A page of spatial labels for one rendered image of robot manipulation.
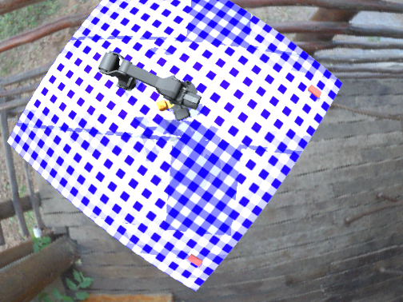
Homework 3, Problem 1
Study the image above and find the pink flat bar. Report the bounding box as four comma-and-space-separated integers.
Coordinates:
187, 253, 203, 266

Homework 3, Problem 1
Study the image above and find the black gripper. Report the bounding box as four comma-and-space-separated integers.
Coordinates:
169, 75, 191, 121

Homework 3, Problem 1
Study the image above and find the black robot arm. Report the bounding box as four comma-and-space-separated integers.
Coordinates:
98, 51, 202, 111

